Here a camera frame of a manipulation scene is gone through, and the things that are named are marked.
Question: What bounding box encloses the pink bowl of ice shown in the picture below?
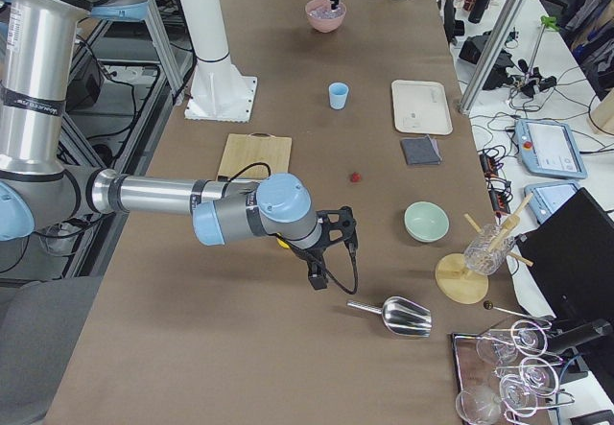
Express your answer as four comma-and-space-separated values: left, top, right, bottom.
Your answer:
304, 0, 346, 34

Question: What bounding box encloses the steel ice scoop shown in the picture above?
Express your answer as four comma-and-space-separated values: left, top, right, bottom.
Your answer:
346, 296, 432, 338

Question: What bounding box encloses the light blue plastic cup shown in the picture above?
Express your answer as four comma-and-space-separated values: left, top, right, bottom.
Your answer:
328, 82, 349, 110

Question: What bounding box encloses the wooden cup tree stand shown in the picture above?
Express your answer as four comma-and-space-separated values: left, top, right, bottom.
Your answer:
436, 194, 533, 304

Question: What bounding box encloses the mint green bowl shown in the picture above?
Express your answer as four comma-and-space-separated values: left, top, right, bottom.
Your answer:
404, 201, 450, 243

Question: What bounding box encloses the cream rabbit serving tray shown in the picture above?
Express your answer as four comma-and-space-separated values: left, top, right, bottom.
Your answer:
391, 80, 453, 135

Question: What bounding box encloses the bamboo cutting board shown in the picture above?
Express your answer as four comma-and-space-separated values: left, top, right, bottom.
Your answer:
218, 133, 293, 179

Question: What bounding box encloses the grey folded cloth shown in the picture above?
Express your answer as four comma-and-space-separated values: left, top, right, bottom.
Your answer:
400, 135, 441, 165

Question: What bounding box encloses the clear glass mug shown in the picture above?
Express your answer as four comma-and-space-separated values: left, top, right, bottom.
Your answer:
463, 224, 514, 276

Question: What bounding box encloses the wine glass rack tray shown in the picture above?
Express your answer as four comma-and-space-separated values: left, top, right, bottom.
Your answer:
451, 317, 575, 424

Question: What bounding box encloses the blue teach pendant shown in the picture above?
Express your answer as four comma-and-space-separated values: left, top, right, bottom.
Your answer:
514, 119, 588, 179
523, 180, 580, 224

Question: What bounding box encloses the black monitor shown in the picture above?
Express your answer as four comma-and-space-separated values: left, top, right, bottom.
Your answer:
518, 188, 613, 322

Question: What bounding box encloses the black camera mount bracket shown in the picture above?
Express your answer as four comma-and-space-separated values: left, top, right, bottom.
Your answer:
315, 206, 358, 254

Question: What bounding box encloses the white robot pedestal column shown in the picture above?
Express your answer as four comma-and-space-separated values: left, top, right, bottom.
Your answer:
180, 0, 257, 123

